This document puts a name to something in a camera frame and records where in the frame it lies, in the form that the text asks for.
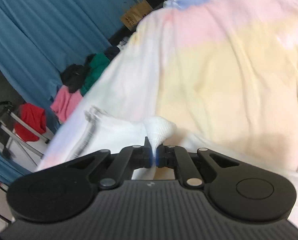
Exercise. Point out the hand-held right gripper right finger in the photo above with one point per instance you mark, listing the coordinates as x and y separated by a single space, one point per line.
159 158

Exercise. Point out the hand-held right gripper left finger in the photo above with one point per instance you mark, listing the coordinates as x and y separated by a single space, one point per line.
151 158

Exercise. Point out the white pants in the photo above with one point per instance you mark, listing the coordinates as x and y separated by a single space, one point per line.
114 135

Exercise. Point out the black clothes pile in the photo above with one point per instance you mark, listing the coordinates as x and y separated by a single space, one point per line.
74 77

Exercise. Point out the pink garment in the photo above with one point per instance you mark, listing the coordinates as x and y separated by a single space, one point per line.
64 102

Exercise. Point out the green garment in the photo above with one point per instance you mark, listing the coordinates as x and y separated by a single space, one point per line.
96 70

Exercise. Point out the small white cloth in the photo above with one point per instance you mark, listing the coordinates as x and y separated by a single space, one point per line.
122 44

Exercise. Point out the red garment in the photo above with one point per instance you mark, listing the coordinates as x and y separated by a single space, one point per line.
30 120

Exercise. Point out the brown paper bag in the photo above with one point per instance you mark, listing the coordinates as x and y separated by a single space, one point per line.
135 15

